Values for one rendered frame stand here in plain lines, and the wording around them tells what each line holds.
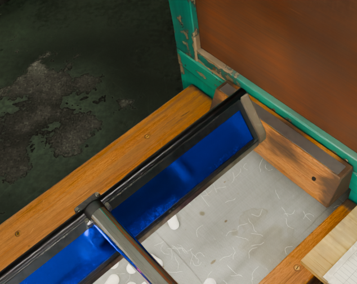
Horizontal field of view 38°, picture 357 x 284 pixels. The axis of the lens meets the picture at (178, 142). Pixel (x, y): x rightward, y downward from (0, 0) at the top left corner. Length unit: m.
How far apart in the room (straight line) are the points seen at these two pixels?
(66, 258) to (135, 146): 0.51
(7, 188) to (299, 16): 1.52
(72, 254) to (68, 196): 0.45
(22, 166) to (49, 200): 1.10
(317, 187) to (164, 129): 0.34
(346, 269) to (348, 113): 0.25
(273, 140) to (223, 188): 0.14
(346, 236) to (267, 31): 0.37
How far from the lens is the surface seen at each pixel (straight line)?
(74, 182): 1.05
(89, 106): 2.23
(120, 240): 0.55
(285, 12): 0.83
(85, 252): 0.60
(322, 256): 0.91
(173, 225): 0.97
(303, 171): 0.93
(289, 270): 0.91
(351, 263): 0.91
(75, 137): 2.14
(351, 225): 0.95
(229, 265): 0.94
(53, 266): 0.60
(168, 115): 1.11
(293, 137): 0.93
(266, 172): 1.03
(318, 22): 0.79
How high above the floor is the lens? 1.60
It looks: 52 degrees down
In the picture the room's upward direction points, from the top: 11 degrees counter-clockwise
